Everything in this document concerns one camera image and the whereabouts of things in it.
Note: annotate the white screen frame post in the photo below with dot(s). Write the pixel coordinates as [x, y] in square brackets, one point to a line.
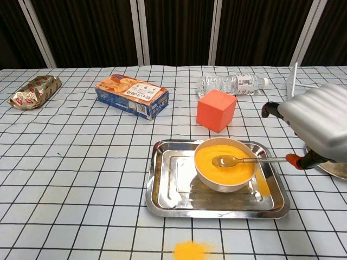
[216, 32]
[36, 38]
[305, 32]
[143, 32]

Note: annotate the orange cube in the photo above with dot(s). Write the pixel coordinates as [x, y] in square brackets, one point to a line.
[214, 113]

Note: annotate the orange powder pile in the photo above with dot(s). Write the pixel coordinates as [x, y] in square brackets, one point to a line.
[189, 250]

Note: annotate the beige bowl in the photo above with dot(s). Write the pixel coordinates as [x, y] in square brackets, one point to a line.
[225, 187]

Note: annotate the round steel plate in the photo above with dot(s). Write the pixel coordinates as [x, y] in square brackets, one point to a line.
[337, 171]

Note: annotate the small silver spoon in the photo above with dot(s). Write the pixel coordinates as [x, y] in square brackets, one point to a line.
[223, 161]

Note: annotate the orange blue cookie box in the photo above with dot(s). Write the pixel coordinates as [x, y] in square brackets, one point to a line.
[127, 94]

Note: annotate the clear plastic water bottle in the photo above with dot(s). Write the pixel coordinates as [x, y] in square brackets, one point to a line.
[225, 82]

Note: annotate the black folding screen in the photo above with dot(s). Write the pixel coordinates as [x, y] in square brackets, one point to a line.
[89, 29]

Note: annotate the checked tablecloth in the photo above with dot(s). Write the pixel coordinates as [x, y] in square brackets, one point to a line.
[81, 162]

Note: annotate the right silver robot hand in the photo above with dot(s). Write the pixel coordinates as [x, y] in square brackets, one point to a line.
[320, 119]

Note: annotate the gold foil snack packet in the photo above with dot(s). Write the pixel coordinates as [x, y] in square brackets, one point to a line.
[32, 92]

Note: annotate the yellow-orange powder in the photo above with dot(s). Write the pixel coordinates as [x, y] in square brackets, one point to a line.
[217, 176]

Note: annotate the rectangular steel tray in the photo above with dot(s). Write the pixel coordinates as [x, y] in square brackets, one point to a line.
[173, 189]

